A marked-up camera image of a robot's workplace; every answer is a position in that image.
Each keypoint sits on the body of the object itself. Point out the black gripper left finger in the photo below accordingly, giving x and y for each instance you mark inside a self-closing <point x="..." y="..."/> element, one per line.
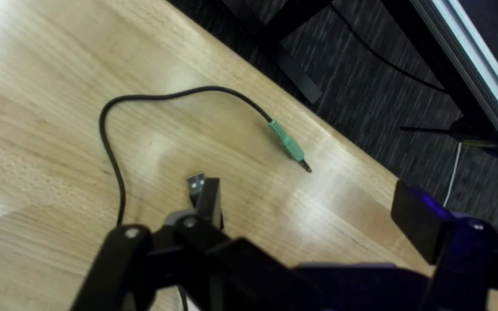
<point x="162" y="270"/>

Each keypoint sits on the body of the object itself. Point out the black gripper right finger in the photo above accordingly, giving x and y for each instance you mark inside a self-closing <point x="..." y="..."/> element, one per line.
<point x="467" y="259"/>

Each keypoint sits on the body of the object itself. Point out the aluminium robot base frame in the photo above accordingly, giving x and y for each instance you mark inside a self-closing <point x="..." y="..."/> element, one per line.
<point x="479" y="69"/>

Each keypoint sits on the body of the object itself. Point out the black metal table frame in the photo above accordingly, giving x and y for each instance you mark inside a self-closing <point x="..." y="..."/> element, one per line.
<point x="294" y="74"/>

